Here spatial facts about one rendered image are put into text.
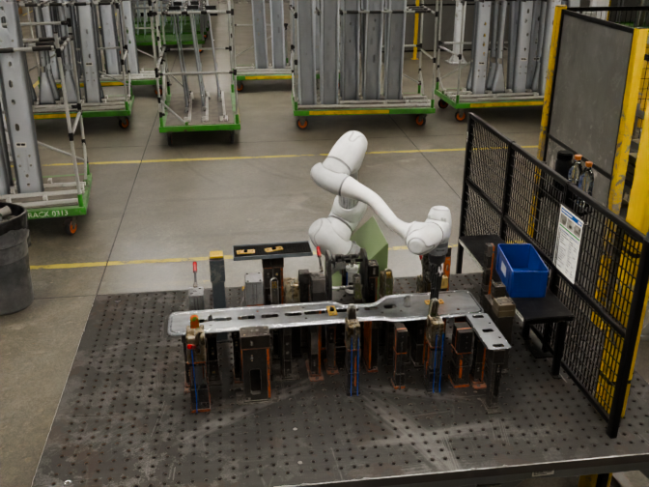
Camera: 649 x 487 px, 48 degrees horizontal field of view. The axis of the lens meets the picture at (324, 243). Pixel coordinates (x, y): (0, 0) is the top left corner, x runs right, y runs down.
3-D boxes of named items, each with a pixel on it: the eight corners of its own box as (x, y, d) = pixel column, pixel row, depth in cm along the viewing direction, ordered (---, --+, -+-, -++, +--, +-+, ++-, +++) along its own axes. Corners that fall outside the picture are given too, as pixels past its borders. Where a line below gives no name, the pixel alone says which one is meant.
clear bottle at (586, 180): (578, 209, 315) (585, 164, 307) (572, 203, 321) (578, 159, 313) (593, 208, 316) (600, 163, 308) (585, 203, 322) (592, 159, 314)
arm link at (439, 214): (431, 233, 321) (418, 243, 311) (433, 200, 315) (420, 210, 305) (454, 239, 316) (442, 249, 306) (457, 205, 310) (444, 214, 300)
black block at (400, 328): (392, 392, 316) (395, 334, 304) (386, 379, 326) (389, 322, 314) (410, 391, 317) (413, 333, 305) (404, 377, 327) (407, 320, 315)
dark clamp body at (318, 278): (309, 355, 344) (308, 282, 328) (305, 340, 356) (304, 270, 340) (331, 353, 345) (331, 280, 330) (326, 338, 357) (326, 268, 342)
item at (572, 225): (574, 287, 310) (584, 220, 297) (550, 265, 330) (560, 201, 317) (578, 287, 310) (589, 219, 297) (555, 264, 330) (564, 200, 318)
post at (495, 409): (488, 415, 302) (494, 355, 290) (479, 398, 312) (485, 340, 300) (502, 413, 303) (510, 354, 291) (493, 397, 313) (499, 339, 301)
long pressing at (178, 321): (166, 340, 301) (166, 336, 300) (169, 313, 321) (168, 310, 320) (487, 315, 320) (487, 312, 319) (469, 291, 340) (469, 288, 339)
